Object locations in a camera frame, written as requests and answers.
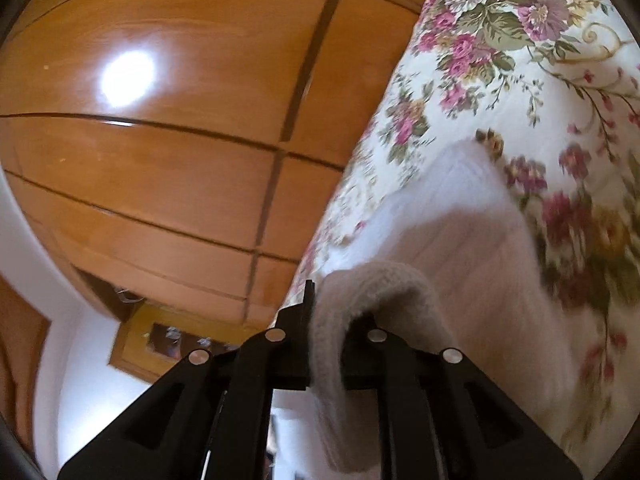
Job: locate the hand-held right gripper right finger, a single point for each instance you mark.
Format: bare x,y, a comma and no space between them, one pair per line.
415,400

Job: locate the white knitted sweater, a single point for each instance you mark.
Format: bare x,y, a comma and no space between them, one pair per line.
470,280

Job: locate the wooden wardrobe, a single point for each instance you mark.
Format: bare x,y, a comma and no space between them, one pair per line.
175,135

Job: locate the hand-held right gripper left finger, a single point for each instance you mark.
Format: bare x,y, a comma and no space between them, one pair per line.
250,390

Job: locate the wooden door frame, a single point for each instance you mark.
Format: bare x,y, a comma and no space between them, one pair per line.
20,355

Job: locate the wooden framed cabinet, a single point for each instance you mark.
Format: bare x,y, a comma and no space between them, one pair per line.
150,340

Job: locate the floral bedspread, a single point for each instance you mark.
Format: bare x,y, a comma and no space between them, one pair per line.
525,60

